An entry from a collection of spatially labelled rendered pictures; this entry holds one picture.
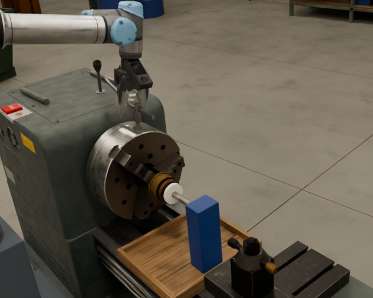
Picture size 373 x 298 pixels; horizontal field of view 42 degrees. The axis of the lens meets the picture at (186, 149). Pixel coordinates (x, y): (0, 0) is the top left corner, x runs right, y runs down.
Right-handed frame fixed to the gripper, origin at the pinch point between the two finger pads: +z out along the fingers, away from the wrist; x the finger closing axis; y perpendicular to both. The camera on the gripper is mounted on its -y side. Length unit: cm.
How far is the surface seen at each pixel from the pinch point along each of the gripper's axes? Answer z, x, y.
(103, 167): 13.3, 13.8, -8.0
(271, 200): 109, -141, 74
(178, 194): 17.8, -2.8, -26.5
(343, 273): 25, -28, -71
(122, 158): 9.9, 8.7, -10.6
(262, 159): 105, -172, 122
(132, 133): 4.2, 3.1, -6.5
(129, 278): 51, 10, -19
